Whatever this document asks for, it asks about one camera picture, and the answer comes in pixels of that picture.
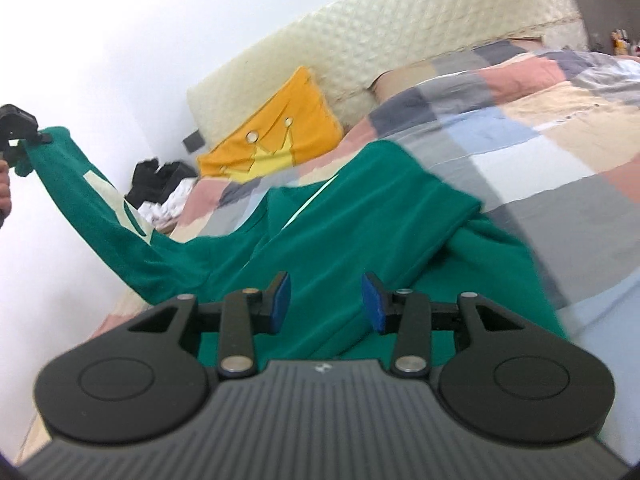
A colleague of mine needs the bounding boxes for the green hoodie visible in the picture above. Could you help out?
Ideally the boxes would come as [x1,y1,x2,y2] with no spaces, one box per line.
[27,126,571,361]

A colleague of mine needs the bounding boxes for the cream quilted headboard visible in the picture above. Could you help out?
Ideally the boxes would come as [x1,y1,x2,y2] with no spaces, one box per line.
[187,0,590,148]

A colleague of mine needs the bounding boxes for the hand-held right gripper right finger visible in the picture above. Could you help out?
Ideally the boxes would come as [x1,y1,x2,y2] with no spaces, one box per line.
[360,270,524,379]

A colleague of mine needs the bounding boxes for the patchwork pillow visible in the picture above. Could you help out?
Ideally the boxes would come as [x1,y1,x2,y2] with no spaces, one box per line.
[372,37,546,103]

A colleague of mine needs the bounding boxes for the black clothes pile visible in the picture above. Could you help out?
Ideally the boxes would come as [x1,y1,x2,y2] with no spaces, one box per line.
[125,158,198,203]

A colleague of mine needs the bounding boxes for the cluster of small bottles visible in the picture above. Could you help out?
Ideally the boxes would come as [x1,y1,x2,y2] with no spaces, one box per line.
[611,27,640,58]

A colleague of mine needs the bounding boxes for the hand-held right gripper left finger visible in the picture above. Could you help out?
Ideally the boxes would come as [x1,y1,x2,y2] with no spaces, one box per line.
[127,270,293,379]

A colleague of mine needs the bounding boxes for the person's left hand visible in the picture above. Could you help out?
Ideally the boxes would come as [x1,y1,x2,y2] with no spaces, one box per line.
[0,159,12,217]

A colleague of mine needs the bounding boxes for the patchwork quilt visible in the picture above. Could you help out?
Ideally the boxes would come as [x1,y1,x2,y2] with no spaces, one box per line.
[15,42,640,466]

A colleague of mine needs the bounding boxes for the yellow crown pillow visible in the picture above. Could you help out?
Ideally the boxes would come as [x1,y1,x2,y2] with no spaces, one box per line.
[196,66,345,184]

